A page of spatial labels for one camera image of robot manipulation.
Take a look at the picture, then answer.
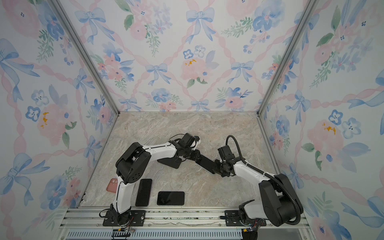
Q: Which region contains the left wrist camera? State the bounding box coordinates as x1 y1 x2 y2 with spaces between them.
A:
178 133 200 149

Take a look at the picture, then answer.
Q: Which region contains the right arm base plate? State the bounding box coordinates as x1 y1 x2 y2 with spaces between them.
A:
220 210 267 228

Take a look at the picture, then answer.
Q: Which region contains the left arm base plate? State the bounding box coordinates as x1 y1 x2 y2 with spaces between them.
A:
103 210 146 227

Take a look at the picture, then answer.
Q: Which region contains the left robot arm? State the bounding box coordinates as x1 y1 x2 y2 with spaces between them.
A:
112 138 201 215

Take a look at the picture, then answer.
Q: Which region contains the aluminium rail frame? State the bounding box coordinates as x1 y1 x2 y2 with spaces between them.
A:
54 207 315 240

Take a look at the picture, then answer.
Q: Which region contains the black smartphone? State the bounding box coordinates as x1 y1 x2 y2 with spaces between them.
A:
200 157 221 174
135 179 153 207

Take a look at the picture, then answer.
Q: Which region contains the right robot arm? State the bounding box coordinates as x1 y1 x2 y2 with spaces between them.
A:
214 160 304 231

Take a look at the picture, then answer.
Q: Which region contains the black phone case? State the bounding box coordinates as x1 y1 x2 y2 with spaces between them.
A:
157 157 182 169

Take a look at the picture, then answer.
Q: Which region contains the pink phone case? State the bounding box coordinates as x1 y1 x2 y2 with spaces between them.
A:
106 178 118 193

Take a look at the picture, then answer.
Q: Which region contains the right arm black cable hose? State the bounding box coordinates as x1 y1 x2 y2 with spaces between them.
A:
225 134 302 226

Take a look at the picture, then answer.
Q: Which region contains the black smartphone horizontal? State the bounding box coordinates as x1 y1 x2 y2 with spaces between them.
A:
157 191 185 206

